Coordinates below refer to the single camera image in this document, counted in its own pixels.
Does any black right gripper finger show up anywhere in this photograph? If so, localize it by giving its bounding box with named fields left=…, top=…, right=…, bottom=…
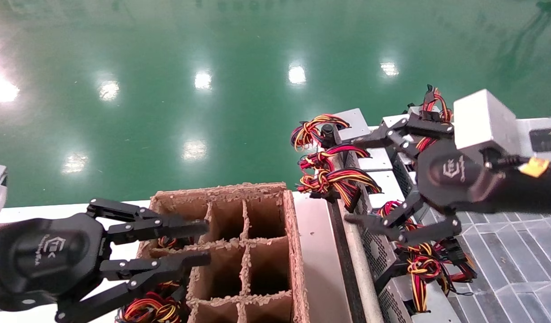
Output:
left=345, top=193, right=462, bottom=246
left=347, top=114, right=454, bottom=157

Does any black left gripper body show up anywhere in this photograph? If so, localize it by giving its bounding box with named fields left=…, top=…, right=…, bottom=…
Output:
left=0, top=213, right=108, bottom=312

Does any cream cart frame pipe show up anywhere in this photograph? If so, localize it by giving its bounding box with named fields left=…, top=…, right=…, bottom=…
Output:
left=322, top=148, right=386, bottom=323

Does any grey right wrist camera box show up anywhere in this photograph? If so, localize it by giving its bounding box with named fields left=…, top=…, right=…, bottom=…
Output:
left=454, top=89, right=520, bottom=153

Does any brown cardboard divider box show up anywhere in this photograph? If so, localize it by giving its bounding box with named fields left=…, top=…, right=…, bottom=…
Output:
left=136, top=182, right=309, bottom=323

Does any red yellow cable bundle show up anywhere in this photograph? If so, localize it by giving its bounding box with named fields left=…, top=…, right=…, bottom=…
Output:
left=156, top=236, right=191, bottom=249
left=156, top=280, right=186, bottom=292
left=121, top=292, right=188, bottom=323

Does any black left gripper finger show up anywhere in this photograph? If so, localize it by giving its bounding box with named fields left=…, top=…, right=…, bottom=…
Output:
left=56, top=250, right=212, bottom=323
left=87, top=198, right=209, bottom=245

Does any clear acrylic divider tray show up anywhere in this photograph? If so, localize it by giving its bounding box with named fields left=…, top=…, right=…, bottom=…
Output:
left=425, top=209, right=551, bottom=323

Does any black pipe joint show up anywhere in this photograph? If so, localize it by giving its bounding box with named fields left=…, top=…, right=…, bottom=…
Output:
left=321, top=123, right=338, bottom=149

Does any stainless steel plate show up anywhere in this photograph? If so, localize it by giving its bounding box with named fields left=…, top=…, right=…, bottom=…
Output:
left=294, top=192, right=354, bottom=323

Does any yellow tape tag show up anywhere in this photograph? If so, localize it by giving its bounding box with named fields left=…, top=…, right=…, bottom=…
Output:
left=519, top=156, right=550, bottom=178

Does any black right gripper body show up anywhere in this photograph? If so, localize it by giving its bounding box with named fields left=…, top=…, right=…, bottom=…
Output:
left=415, top=138, right=500, bottom=214

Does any black cart edge strip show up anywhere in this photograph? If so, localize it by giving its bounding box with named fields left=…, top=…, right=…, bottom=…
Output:
left=327, top=197, right=368, bottom=323

